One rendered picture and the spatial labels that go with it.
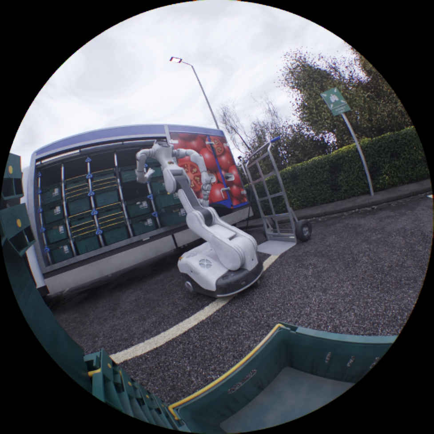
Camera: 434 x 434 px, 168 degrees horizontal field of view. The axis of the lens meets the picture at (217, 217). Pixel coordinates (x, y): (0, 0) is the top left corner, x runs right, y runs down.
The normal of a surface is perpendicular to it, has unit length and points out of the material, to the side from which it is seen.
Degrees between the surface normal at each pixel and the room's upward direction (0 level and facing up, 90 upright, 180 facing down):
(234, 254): 87
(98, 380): 0
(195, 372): 0
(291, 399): 0
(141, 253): 90
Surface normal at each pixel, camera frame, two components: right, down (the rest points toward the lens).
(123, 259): 0.60, -0.17
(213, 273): 0.20, -0.87
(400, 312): -0.30, -0.95
